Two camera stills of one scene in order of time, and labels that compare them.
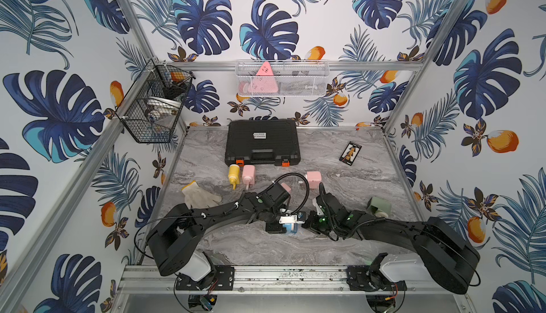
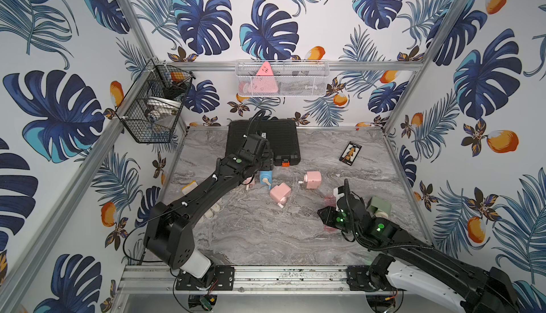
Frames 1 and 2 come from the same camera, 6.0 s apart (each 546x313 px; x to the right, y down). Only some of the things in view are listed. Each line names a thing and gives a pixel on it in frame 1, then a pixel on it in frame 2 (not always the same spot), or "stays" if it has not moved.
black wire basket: (150, 110) stays
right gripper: (309, 224) to (326, 218)
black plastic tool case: (262, 141) stays
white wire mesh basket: (292, 78) stays
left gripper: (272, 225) to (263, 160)
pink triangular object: (264, 81) stays
